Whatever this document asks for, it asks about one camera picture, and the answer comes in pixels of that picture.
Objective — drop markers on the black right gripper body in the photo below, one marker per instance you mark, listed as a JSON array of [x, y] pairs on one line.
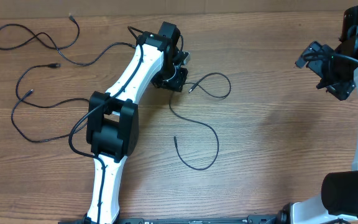
[[334, 74]]

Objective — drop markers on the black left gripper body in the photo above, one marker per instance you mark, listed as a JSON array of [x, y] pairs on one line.
[[171, 76]]

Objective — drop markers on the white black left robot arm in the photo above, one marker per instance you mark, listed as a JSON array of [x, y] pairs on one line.
[[113, 121]]

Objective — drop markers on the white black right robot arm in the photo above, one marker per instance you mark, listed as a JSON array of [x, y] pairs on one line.
[[337, 201]]

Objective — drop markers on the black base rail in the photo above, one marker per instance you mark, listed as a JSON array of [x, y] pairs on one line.
[[250, 219]]

